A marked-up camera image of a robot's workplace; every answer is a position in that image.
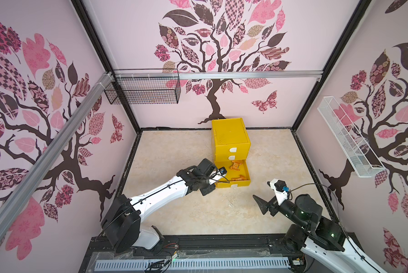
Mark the yellow bottom drawer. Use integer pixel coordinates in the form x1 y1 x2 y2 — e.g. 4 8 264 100
215 160 251 188

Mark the yellow drawer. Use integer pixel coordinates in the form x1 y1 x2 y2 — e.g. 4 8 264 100
215 142 251 157
214 152 248 162
215 160 251 188

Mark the orange cookie packet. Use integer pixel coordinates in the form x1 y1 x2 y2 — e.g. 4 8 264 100
231 175 248 182
230 160 243 171

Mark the yellow top drawer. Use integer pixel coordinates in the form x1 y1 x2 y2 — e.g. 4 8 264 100
215 142 251 157

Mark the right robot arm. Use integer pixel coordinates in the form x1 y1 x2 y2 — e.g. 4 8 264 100
253 192 385 273

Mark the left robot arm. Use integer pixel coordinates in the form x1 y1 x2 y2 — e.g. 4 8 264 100
101 158 227 254

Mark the yellow plastic drawer cabinet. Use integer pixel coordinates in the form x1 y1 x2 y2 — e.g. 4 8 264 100
212 118 251 157

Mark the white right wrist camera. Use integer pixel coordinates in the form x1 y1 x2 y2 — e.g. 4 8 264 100
267 179 289 205

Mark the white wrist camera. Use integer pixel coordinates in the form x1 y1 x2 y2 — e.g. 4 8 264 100
267 179 289 205
208 167 230 184

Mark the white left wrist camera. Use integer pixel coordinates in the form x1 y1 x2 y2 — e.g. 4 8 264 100
208 167 230 184

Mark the white slotted cable duct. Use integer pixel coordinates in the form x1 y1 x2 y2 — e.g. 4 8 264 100
94 257 291 273

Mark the white wire shelf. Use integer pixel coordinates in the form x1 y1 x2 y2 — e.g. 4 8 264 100
317 96 386 178

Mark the black wire basket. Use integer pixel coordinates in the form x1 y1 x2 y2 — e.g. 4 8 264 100
105 68 181 105

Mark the aluminium rail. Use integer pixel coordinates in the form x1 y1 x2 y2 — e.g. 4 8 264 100
114 69 323 80

